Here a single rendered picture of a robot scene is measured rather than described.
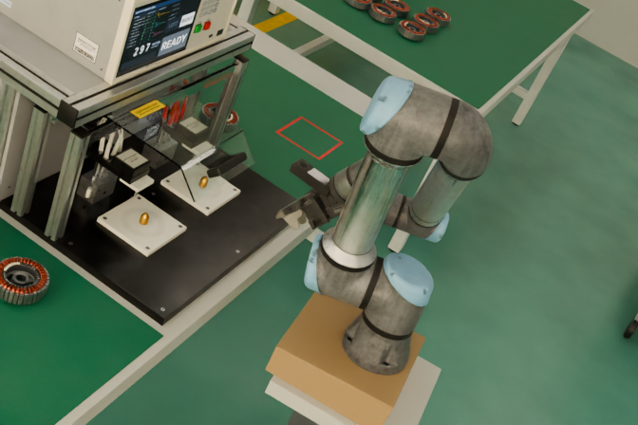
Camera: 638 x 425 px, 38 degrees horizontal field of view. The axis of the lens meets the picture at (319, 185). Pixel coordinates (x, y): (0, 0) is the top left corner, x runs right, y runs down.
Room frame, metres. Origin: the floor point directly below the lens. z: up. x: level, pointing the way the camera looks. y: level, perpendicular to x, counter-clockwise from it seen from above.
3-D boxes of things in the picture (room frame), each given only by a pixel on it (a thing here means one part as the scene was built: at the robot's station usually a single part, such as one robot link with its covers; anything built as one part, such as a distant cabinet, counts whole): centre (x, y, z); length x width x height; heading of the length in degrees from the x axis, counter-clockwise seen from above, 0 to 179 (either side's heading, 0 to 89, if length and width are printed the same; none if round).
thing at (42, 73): (1.91, 0.61, 1.09); 0.68 x 0.44 x 0.05; 164
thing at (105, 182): (1.75, 0.48, 0.80); 0.08 x 0.05 x 0.06; 164
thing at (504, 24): (4.16, -0.16, 0.38); 1.85 x 1.10 x 0.75; 164
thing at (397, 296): (1.58, -0.24, 0.99); 0.13 x 0.12 x 0.14; 92
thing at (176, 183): (1.94, 0.27, 0.78); 0.15 x 0.15 x 0.01; 74
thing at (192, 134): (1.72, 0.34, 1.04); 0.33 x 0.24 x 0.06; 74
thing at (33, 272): (1.39, 0.48, 0.77); 0.11 x 0.11 x 0.04
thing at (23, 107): (1.90, 0.55, 0.92); 0.66 x 0.01 x 0.30; 164
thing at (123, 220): (1.71, 0.34, 0.78); 0.15 x 0.15 x 0.01; 74
